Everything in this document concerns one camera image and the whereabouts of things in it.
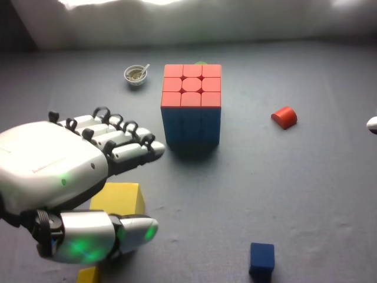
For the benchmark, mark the Rubik's cube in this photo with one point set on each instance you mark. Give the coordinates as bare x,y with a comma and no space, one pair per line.
191,118

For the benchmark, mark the large yellow block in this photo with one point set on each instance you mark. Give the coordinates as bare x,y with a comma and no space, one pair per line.
120,197

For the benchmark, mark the small yellow triangular block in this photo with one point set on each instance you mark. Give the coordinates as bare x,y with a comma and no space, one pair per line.
88,275

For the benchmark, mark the red half-cylinder block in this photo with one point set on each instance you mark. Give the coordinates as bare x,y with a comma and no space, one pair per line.
285,118

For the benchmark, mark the small toy bowl with spoon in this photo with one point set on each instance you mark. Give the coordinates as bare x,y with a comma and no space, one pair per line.
135,76

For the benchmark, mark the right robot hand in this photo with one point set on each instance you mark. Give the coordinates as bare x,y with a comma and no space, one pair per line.
373,123

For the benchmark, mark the green cylinder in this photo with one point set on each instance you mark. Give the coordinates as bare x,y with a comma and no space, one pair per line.
201,62

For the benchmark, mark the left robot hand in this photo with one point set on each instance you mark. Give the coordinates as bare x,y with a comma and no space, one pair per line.
44,165

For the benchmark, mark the blue cube block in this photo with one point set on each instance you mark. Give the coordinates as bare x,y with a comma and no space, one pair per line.
261,259

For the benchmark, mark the grey table cloth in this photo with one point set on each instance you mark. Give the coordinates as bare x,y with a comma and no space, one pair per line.
265,191

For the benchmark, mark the white backdrop sheet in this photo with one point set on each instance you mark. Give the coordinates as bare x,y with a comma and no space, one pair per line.
176,23

